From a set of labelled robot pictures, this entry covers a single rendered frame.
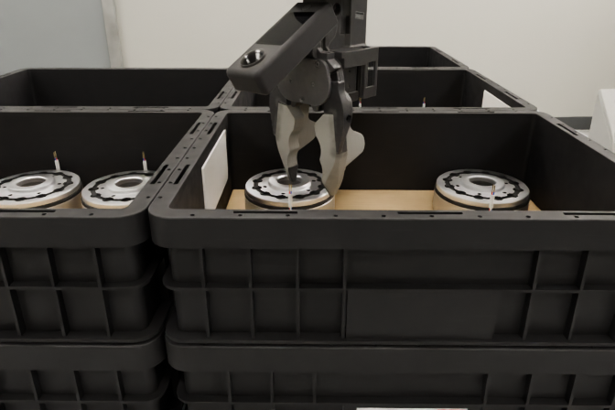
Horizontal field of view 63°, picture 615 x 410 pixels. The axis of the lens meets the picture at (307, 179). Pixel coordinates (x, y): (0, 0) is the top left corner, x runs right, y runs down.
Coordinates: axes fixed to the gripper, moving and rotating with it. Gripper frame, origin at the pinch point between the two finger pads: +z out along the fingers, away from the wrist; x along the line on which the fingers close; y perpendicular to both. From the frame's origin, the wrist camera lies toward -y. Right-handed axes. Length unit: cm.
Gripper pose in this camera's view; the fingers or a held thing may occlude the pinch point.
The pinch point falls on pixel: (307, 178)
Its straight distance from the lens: 55.3
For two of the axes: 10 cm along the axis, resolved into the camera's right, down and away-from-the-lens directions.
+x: -7.4, -2.5, 6.2
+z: 0.0, 9.3, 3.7
